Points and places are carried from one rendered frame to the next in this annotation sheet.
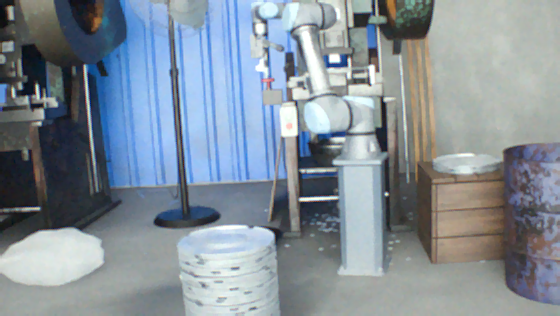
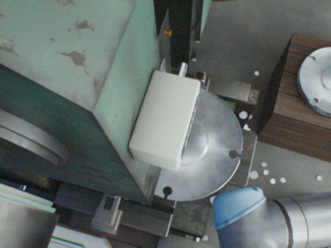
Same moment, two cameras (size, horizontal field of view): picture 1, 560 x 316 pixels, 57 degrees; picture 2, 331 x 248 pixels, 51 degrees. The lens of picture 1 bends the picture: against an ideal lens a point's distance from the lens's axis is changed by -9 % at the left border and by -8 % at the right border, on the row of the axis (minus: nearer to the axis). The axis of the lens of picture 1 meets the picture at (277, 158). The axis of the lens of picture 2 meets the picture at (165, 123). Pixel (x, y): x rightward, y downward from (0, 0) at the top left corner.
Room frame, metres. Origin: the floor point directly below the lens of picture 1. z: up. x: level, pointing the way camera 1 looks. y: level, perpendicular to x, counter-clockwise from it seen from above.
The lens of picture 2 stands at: (2.70, -0.07, 1.58)
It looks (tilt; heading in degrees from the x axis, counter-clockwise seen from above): 70 degrees down; 288
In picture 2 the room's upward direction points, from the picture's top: 6 degrees counter-clockwise
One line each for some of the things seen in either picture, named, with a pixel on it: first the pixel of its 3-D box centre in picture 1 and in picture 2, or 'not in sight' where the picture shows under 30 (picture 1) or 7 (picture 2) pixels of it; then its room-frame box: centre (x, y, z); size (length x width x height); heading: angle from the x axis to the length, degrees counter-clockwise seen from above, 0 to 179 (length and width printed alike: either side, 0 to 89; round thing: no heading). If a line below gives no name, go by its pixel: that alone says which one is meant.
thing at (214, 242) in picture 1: (225, 240); not in sight; (1.60, 0.17, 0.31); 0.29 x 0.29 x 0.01
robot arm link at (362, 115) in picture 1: (357, 112); not in sight; (2.10, -0.31, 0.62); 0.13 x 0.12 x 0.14; 111
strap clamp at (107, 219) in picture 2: (302, 76); (112, 195); (2.89, -0.16, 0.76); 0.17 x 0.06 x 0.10; 86
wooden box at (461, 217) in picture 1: (466, 207); (317, 102); (2.24, -0.80, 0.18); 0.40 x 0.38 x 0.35; 174
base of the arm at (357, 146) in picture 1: (360, 143); not in sight; (2.10, -0.32, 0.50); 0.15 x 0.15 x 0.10
